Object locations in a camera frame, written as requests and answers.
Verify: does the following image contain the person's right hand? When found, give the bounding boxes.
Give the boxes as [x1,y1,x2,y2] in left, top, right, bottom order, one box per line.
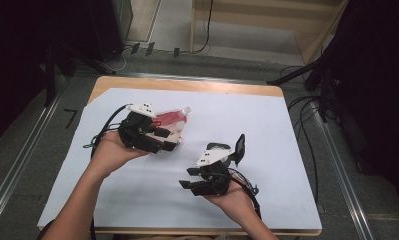
[203,181,260,225]

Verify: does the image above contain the black metal stand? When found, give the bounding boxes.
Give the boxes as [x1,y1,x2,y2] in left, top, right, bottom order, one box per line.
[266,54,338,123]

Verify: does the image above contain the dark curtain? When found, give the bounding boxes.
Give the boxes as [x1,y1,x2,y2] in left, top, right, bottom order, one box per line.
[0,0,91,151]
[326,0,399,214]

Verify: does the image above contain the white pouch with red label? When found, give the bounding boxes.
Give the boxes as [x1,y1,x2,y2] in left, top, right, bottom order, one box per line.
[151,106,192,152]

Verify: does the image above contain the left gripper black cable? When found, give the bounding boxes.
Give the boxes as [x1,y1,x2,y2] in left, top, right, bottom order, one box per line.
[82,103,131,159]

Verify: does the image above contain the wooden table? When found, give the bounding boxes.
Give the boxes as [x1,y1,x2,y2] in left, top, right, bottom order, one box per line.
[36,75,323,237]

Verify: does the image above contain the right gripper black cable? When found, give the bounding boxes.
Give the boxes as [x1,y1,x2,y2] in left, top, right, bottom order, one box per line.
[228,168,263,221]

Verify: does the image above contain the white paper sheet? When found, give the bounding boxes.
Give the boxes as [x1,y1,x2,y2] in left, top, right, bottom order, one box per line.
[36,87,323,231]

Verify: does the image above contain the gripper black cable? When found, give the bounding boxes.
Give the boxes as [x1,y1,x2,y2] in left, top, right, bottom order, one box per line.
[82,103,131,159]
[228,168,263,221]

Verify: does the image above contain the metal floor rail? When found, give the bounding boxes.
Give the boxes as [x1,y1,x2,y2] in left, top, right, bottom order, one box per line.
[115,71,270,85]
[0,94,63,231]
[315,109,376,240]

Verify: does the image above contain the black cabinet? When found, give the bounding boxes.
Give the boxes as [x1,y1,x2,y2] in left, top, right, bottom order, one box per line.
[86,0,135,63]

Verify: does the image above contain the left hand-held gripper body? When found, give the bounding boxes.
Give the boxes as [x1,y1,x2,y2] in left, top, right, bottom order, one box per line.
[118,102,161,155]

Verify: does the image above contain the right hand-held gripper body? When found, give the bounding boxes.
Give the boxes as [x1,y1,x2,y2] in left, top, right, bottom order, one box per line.
[191,148,236,197]

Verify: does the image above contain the black floor cables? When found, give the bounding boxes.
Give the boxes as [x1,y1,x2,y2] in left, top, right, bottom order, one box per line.
[280,64,321,205]

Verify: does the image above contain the person's left hand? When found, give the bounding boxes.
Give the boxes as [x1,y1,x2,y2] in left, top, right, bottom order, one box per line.
[91,131,152,176]

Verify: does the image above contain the hanging black cable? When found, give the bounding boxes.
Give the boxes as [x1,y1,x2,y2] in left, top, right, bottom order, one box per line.
[190,0,215,55]

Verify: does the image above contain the dark object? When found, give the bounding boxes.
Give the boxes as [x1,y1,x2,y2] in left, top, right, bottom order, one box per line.
[205,133,247,168]

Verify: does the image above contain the wooden shelf frame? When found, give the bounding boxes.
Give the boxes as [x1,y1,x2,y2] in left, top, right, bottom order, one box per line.
[189,0,351,65]

